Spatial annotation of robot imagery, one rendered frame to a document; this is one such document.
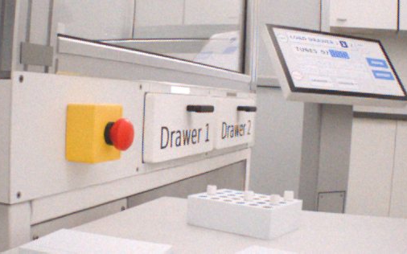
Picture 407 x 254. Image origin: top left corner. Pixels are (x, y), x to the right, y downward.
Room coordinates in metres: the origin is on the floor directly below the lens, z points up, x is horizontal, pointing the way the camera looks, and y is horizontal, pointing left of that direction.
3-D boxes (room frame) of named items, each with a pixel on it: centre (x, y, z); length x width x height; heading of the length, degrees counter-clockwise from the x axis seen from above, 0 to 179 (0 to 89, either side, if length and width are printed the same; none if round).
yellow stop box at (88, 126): (0.66, 0.13, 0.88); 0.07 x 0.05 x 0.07; 160
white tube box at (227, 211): (0.68, -0.06, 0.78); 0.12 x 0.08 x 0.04; 54
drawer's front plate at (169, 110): (0.98, 0.04, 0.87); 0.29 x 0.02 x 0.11; 160
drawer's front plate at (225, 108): (1.27, -0.07, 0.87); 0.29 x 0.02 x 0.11; 160
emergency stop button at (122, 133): (0.65, 0.10, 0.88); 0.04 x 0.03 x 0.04; 160
